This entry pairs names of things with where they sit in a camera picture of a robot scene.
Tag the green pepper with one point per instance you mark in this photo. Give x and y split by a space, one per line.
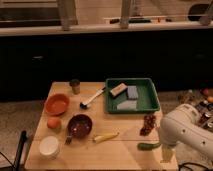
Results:
148 146

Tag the grey sponge upper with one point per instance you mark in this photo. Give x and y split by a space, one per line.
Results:
132 92

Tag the orange bowl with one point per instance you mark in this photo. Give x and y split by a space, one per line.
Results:
56 104

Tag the red grape bunch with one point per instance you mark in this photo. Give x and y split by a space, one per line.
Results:
148 126

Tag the small dark utensil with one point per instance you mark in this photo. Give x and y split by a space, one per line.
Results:
68 139

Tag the white handled dish brush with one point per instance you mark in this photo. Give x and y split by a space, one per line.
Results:
84 104

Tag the yellow banana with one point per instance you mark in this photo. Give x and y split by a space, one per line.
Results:
104 137

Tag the orange fruit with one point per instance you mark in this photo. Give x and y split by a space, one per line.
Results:
54 123

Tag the green plastic tray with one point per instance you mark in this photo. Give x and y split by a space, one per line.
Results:
147 101

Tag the dark purple bowl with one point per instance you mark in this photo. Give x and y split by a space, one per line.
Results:
79 126

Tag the grey sponge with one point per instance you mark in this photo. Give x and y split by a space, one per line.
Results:
132 92
127 105

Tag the grey sponge lower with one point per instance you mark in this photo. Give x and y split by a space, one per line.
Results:
127 105

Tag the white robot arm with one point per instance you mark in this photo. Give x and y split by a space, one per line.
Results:
180 125

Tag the black stand pole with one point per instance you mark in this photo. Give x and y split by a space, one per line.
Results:
22 140

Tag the wooden block brush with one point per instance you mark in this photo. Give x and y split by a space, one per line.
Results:
118 89

